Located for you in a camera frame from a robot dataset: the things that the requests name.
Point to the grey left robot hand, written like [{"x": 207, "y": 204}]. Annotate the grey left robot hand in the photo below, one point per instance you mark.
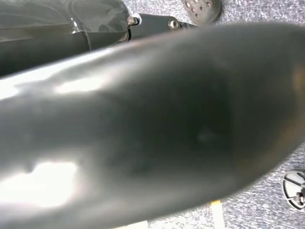
[{"x": 59, "y": 28}]

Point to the glossy black robot body shell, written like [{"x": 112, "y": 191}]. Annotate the glossy black robot body shell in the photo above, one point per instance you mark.
[{"x": 152, "y": 126}]

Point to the yellow floor marking tape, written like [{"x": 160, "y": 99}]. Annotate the yellow floor marking tape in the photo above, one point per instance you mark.
[{"x": 218, "y": 216}]

